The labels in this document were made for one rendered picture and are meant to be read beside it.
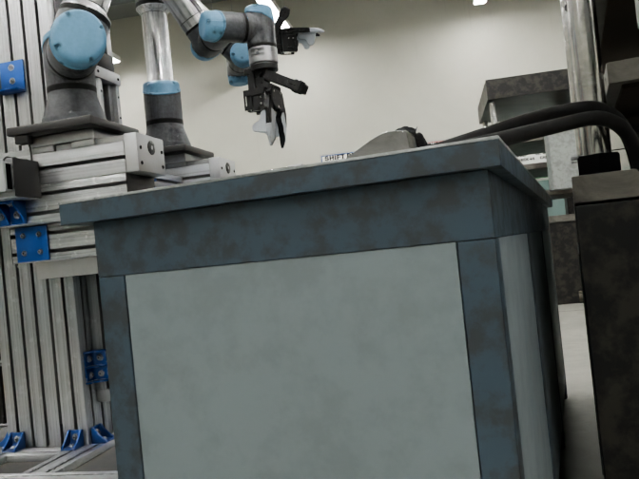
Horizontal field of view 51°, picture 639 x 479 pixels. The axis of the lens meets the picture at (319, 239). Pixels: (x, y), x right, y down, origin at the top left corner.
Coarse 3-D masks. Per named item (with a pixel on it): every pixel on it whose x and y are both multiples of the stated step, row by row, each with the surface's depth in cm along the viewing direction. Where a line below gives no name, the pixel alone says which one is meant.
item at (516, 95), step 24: (552, 72) 591; (504, 96) 598; (528, 96) 604; (552, 96) 616; (480, 120) 705; (504, 120) 718; (528, 144) 627; (552, 144) 568; (528, 168) 604; (552, 168) 568; (576, 168) 565; (552, 192) 601; (552, 216) 591; (552, 240) 591; (576, 240) 588; (576, 264) 588; (576, 288) 588
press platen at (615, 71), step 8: (608, 64) 153; (616, 64) 152; (624, 64) 151; (632, 64) 151; (608, 72) 153; (616, 72) 152; (624, 72) 151; (632, 72) 151; (608, 80) 153; (616, 80) 152; (624, 80) 152; (632, 80) 151; (608, 88) 158; (616, 88) 159; (608, 96) 167; (616, 96) 169; (608, 104) 178
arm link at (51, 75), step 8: (48, 32) 160; (48, 64) 157; (48, 72) 160; (56, 72) 157; (48, 80) 160; (56, 80) 159; (64, 80) 159; (72, 80) 159; (80, 80) 160; (88, 80) 162
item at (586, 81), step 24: (576, 0) 149; (576, 24) 150; (576, 48) 150; (600, 48) 150; (576, 72) 151; (600, 72) 149; (576, 96) 258; (600, 96) 148; (576, 144) 259; (600, 144) 148; (600, 168) 146
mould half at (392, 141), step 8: (384, 136) 154; (392, 136) 153; (400, 136) 152; (408, 136) 153; (368, 144) 155; (376, 144) 154; (384, 144) 154; (392, 144) 153; (400, 144) 152; (408, 144) 152; (360, 152) 156; (368, 152) 155; (376, 152) 154; (384, 152) 154
